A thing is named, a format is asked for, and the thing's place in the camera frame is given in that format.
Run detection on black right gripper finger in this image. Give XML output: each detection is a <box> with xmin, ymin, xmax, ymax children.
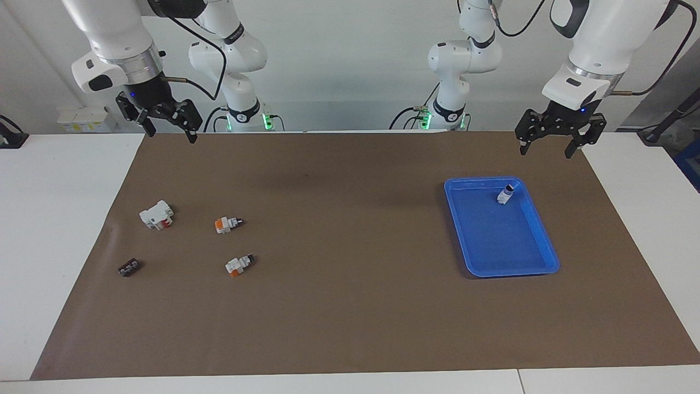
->
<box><xmin>116</xmin><ymin>93</ymin><xmax>156</xmax><ymax>137</ymax></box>
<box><xmin>156</xmin><ymin>100</ymin><xmax>203</xmax><ymax>144</ymax></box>

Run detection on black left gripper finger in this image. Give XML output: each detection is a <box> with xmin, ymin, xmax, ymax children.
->
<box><xmin>565</xmin><ymin>113</ymin><xmax>606</xmax><ymax>159</ymax></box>
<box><xmin>515</xmin><ymin>111</ymin><xmax>553</xmax><ymax>157</ymax></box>

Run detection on white background boxes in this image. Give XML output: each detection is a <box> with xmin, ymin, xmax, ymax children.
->
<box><xmin>57</xmin><ymin>106</ymin><xmax>119</xmax><ymax>134</ymax></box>

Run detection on black stand pole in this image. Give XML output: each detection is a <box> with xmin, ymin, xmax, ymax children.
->
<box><xmin>639</xmin><ymin>88</ymin><xmax>700</xmax><ymax>146</ymax></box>

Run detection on blue crate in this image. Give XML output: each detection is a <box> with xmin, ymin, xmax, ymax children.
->
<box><xmin>674</xmin><ymin>140</ymin><xmax>700</xmax><ymax>192</ymax></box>

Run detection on blue plastic tray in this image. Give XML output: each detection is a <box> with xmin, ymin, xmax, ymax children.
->
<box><xmin>444</xmin><ymin>176</ymin><xmax>560</xmax><ymax>278</ymax></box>

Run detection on orange white connector lower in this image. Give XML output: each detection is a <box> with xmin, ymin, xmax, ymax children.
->
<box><xmin>225</xmin><ymin>253</ymin><xmax>256</xmax><ymax>278</ymax></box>

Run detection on brown table mat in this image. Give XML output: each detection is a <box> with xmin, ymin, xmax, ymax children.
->
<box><xmin>30</xmin><ymin>131</ymin><xmax>700</xmax><ymax>381</ymax></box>

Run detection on black right base cable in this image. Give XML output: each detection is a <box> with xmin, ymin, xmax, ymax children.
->
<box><xmin>203</xmin><ymin>107</ymin><xmax>228</xmax><ymax>133</ymax></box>

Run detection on black base cable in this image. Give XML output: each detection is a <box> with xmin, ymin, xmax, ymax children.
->
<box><xmin>389</xmin><ymin>82</ymin><xmax>441</xmax><ymax>131</ymax></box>
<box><xmin>203</xmin><ymin>107</ymin><xmax>228</xmax><ymax>133</ymax></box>

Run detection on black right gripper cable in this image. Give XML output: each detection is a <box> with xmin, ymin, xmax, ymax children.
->
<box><xmin>161</xmin><ymin>11</ymin><xmax>228</xmax><ymax>102</ymax></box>

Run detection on black clamp mount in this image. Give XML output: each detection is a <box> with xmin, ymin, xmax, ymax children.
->
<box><xmin>0</xmin><ymin>114</ymin><xmax>29</xmax><ymax>149</ymax></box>

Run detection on black left base cable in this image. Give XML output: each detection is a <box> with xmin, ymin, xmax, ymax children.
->
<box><xmin>389</xmin><ymin>82</ymin><xmax>441</xmax><ymax>131</ymax></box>

